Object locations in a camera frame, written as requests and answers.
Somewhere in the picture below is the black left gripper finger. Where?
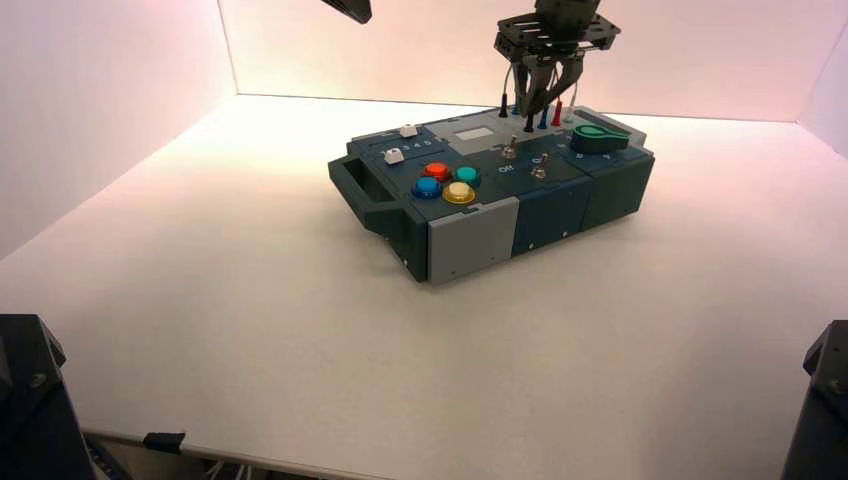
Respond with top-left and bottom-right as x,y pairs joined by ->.
324,0 -> 373,23

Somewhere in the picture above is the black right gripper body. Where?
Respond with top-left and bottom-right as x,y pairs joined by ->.
494,0 -> 623,66

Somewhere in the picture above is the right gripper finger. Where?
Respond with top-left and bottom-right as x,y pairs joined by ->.
515,58 -> 552,119
537,54 -> 586,113

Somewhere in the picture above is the black jumper wire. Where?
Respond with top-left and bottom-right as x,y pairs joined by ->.
498,62 -> 535,134

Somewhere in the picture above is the green rotary knob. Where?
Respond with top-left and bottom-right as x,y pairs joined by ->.
572,123 -> 632,156

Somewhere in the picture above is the yellow round push button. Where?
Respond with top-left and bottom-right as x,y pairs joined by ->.
442,182 -> 478,207

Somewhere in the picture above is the dark teal grey control box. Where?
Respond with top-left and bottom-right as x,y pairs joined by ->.
327,105 -> 657,286

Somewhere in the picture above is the black table edge clamp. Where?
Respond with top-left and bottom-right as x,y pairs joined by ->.
144,431 -> 187,454

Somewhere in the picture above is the blue jumper wire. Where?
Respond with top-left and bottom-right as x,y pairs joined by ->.
511,99 -> 550,130

